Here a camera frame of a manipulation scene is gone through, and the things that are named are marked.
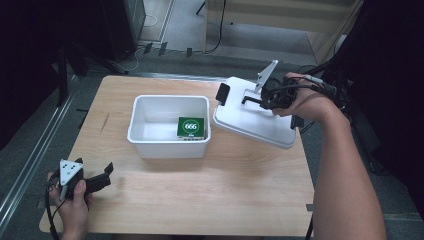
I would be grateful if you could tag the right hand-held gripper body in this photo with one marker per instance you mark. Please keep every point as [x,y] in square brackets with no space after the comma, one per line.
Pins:
[286,93]

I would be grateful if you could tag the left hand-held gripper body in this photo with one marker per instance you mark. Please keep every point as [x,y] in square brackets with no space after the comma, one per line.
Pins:
[70,175]

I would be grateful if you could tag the green square carton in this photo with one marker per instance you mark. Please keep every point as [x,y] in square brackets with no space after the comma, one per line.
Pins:
[190,126]

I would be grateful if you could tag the dark cabinet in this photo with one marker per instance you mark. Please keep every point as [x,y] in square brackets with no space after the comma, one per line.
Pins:
[121,26]

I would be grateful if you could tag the light wooden furniture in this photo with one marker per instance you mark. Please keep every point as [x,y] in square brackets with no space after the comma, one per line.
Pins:
[283,15]

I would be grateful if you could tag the white plastic storage box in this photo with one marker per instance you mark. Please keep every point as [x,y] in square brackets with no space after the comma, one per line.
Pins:
[156,146]

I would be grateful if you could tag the person's right hand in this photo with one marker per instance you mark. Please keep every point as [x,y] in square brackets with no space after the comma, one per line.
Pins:
[311,103]

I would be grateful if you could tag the person's left hand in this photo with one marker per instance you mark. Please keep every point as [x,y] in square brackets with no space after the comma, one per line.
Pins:
[73,216]

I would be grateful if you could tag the black metal stand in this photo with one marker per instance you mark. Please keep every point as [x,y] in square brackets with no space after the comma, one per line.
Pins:
[62,76]

